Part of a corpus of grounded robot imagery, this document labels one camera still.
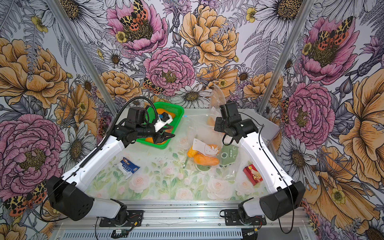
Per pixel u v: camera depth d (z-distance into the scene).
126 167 0.87
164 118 0.63
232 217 0.74
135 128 0.59
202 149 0.82
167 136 0.68
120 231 0.71
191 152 0.90
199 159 0.87
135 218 0.73
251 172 0.85
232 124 0.55
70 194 0.39
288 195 0.39
